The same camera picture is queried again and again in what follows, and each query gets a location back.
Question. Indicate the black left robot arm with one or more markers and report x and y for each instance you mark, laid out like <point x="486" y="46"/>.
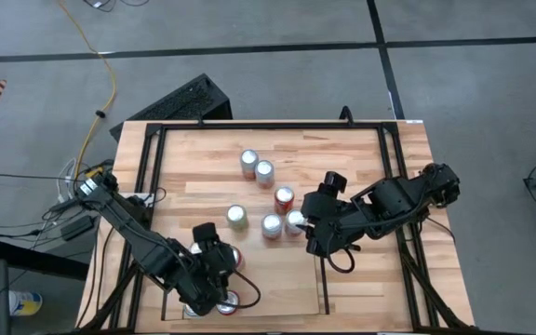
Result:
<point x="128" y="223"/>

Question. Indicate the green beverage can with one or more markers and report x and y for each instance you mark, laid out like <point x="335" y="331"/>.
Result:
<point x="237" y="214"/>

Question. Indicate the white yellow blue container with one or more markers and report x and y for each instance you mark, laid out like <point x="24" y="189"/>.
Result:
<point x="25" y="302"/>

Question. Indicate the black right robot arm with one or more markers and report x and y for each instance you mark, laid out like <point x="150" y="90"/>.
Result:
<point x="398" y="200"/>

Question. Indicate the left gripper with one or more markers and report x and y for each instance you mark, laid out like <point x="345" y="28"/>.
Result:
<point x="203" y="284"/>

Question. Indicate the black floor beam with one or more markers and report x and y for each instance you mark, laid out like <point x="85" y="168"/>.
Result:
<point x="35" y="260"/>

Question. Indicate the red cola can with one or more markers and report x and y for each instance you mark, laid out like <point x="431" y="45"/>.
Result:
<point x="284" y="194"/>
<point x="239" y="258"/>
<point x="230" y="301"/>

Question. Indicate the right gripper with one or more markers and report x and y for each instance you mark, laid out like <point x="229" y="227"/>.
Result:
<point x="326" y="216"/>

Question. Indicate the small white label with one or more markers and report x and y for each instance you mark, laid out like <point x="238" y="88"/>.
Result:
<point x="414" y="122"/>

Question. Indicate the raspberry lime beverage can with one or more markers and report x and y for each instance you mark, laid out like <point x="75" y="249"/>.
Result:
<point x="293" y="218"/>
<point x="272" y="223"/>

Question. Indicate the small black clamp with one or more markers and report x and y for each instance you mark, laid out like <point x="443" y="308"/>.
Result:
<point x="346" y="115"/>

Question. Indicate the black power adapter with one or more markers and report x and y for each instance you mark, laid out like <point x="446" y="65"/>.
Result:
<point x="77" y="228"/>

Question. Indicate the black perforated computer tower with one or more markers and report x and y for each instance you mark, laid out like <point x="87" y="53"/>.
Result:
<point x="179" y="102"/>

